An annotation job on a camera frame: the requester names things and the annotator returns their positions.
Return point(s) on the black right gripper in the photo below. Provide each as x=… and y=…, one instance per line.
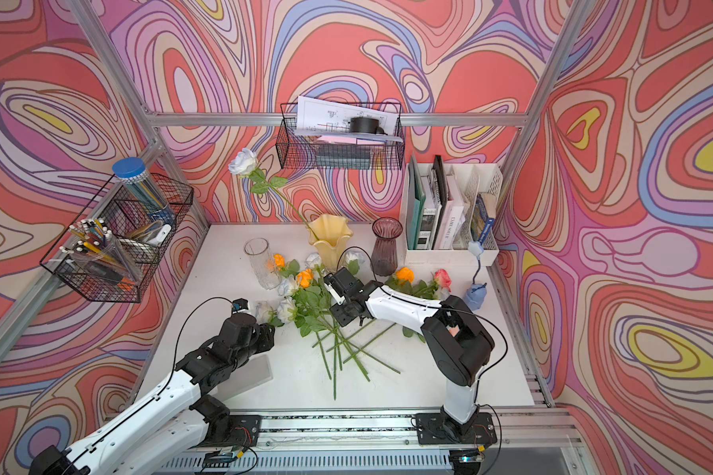
x=342, y=319

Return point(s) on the green circuit board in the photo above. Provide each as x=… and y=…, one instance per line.
x=221, y=457

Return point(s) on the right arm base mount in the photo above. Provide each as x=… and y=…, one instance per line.
x=441, y=429

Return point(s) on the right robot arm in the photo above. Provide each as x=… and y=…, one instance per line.
x=458, y=342

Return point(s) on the clear pen cup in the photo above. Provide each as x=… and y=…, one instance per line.
x=98, y=252

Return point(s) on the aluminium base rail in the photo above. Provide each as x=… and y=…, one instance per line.
x=527, y=441

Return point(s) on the clear glass vase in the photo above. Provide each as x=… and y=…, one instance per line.
x=262, y=262

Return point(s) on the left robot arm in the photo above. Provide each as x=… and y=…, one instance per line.
x=178, y=414

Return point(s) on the white blue artificial rose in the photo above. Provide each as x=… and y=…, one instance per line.
x=352, y=256

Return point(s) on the pink artificial rose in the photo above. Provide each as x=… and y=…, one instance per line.
x=442, y=282

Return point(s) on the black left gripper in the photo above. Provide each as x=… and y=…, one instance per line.
x=266, y=338

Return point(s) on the black white book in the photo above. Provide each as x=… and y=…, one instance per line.
x=432, y=206

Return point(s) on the black wire wall basket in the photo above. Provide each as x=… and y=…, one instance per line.
x=304, y=153

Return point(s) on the black tape roll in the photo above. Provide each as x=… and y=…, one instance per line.
x=365, y=125

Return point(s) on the blue lid pencil jar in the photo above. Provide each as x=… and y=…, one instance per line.
x=132, y=172

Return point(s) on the purple ribbed glass vase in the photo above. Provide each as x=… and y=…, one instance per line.
x=384, y=255

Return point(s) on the black wire side basket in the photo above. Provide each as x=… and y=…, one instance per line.
x=146, y=240

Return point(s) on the white desktop file organizer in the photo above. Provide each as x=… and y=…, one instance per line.
x=473, y=178

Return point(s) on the teal book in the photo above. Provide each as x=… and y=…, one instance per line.
x=416, y=202

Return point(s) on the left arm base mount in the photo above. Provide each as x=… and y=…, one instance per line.
x=232, y=430

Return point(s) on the white paper sheets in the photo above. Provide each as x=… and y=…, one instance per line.
x=320, y=118

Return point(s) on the yellow wavy glass vase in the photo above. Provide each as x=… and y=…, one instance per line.
x=329, y=235

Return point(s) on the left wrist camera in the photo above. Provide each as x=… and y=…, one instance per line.
x=240, y=305

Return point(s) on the white pink book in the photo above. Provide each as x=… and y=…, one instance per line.
x=453, y=213

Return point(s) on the blue colourful book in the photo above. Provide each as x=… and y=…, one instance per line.
x=484, y=216

